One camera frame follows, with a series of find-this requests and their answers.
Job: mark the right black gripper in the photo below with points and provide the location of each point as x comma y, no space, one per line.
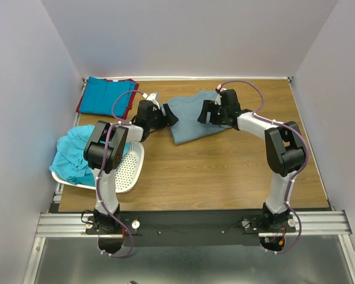
209,106

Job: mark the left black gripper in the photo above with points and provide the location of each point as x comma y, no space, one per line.
168,120

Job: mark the grey-blue t shirt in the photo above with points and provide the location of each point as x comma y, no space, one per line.
187,109

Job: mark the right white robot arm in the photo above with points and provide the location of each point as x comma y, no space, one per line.
286,151

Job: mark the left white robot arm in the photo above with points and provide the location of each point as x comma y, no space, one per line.
104,151

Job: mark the folded red t shirt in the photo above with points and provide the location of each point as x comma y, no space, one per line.
131,102

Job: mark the white perforated basket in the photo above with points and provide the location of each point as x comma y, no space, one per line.
127,172

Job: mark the folded teal t shirt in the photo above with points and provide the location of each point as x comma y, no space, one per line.
106,96

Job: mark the crumpled teal t shirt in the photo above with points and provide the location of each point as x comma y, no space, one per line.
69,163

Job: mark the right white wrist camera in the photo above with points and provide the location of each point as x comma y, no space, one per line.
218,90

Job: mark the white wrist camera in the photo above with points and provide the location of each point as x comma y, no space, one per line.
153,97
218,90

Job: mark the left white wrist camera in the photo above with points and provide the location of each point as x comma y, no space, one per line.
153,97

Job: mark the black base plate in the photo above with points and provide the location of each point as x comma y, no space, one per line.
188,228

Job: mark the aluminium frame rail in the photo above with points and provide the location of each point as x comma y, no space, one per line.
320,251

